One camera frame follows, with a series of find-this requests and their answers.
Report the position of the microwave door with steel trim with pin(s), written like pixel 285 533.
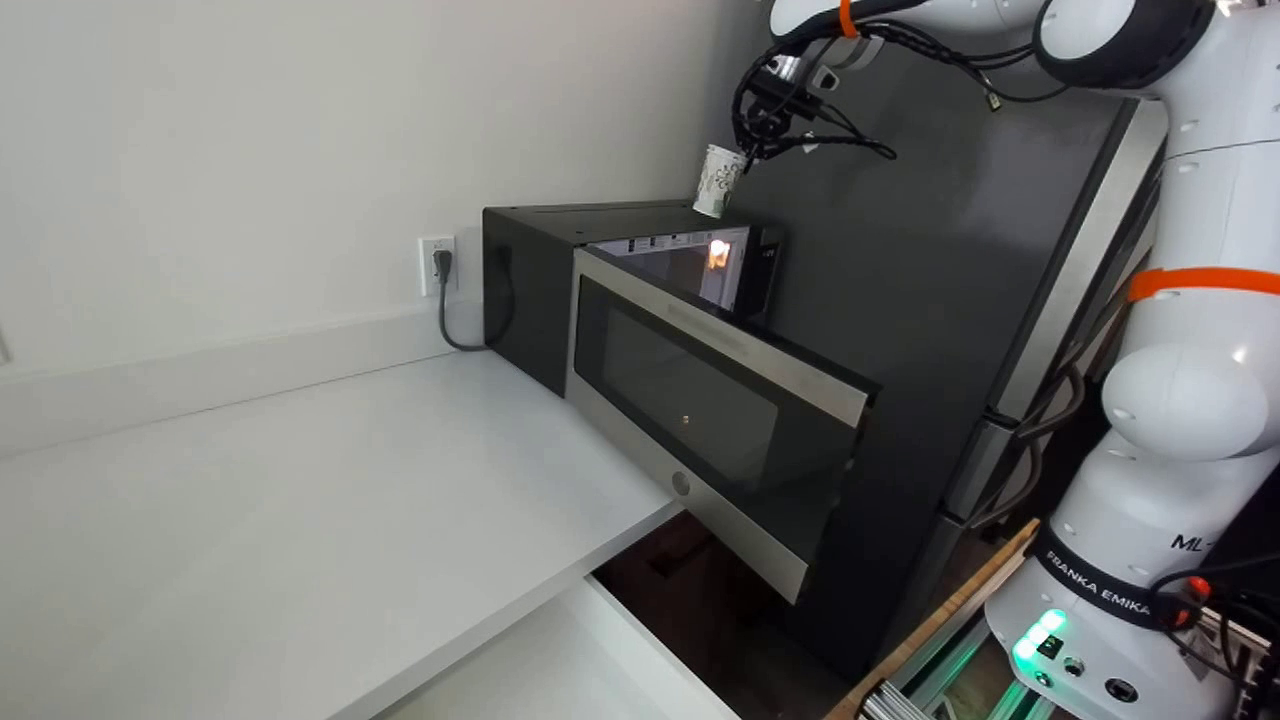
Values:
pixel 692 401

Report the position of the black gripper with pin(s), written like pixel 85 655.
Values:
pixel 797 74

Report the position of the white wall power outlet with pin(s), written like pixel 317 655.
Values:
pixel 437 262

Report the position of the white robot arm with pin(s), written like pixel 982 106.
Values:
pixel 1201 401

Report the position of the patterned paper cup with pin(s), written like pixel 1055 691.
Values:
pixel 716 181

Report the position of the large black appliance steel trim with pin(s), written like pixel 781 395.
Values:
pixel 923 332

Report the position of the wooden plank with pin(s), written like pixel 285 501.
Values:
pixel 933 623

